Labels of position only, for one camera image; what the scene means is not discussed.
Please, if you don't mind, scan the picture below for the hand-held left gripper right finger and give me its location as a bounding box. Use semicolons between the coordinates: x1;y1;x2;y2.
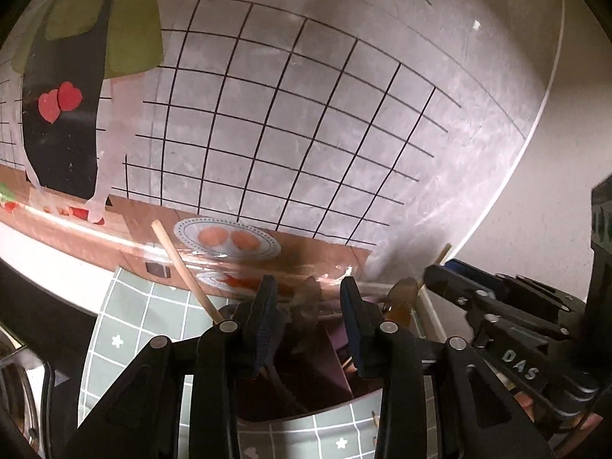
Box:
339;276;555;459

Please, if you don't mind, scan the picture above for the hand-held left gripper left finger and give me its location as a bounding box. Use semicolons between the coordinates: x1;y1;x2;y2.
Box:
62;275;288;459

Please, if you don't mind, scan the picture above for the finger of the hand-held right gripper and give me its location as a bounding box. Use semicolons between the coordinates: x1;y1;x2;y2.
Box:
425;264;598;393
444;258;586;340

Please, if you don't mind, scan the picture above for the wooden chopstick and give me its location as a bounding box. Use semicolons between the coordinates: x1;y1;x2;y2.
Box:
431;243;453;269

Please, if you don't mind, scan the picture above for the purple utensil holder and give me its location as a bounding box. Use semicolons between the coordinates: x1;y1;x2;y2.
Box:
210;282;445;424

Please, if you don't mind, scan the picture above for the brown wooden spoon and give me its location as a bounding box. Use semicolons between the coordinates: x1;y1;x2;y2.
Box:
382;277;424;329

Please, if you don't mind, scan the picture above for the wooden utensil handle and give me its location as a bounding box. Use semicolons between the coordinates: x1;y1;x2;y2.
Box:
151;220;225;324

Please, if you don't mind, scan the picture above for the black gas stove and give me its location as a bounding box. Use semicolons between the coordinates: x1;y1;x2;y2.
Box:
0;258;99;459

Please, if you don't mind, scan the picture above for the cartoon wall poster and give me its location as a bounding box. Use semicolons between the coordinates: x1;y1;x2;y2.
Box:
0;0;568;297

